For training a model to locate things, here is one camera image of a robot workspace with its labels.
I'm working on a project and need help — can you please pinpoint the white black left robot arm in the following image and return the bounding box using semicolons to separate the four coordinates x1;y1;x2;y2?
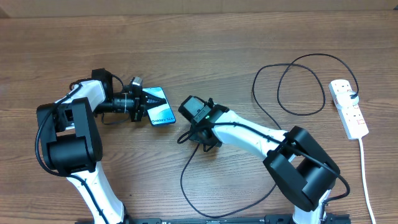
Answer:
35;68;169;223

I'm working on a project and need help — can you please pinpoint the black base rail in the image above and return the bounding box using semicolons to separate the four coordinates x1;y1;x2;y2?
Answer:
74;213;352;224

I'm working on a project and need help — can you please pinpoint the Galaxy S24+ smartphone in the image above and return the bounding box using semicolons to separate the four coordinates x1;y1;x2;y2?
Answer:
143;86;176;126

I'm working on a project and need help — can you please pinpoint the white power strip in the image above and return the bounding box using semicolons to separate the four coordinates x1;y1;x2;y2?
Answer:
328;79;369;140

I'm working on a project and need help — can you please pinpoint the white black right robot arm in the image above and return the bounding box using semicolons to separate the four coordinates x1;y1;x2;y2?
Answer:
178;98;340;223

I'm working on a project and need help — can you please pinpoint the white power strip cord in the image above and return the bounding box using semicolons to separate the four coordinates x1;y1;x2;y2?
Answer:
358;138;377;224

